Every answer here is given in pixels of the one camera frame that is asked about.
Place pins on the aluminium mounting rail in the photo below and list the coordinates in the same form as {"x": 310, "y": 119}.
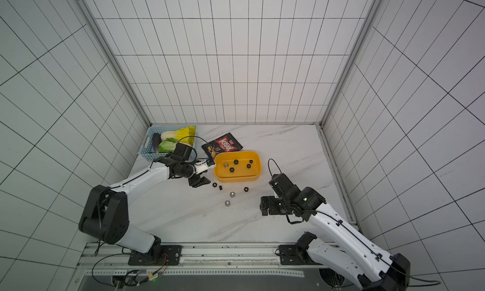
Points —
{"x": 220, "y": 266}

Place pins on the blue plastic basket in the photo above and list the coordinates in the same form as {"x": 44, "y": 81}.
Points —
{"x": 146, "y": 148}

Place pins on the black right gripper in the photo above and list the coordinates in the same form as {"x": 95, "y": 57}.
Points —
{"x": 268, "y": 206}

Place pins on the yellow toy cabbage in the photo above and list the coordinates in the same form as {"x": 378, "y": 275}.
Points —
{"x": 185, "y": 135}

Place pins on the purple toy eggplant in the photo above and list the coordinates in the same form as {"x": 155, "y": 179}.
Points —
{"x": 156, "y": 141}

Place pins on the yellow plastic storage box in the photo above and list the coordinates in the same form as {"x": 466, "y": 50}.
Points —
{"x": 241, "y": 173}

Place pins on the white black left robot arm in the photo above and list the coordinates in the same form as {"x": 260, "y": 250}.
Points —
{"x": 106, "y": 212}

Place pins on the green toy cabbage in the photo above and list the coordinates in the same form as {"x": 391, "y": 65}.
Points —
{"x": 168, "y": 145}

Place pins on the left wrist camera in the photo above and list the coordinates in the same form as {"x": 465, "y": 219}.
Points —
{"x": 204, "y": 165}

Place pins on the black red snack bag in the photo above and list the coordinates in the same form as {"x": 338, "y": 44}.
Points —
{"x": 224, "y": 144}

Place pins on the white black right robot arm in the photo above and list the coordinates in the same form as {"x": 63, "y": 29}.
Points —
{"x": 352, "y": 256}

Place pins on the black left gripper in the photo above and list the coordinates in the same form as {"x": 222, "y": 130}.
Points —
{"x": 197, "y": 181}

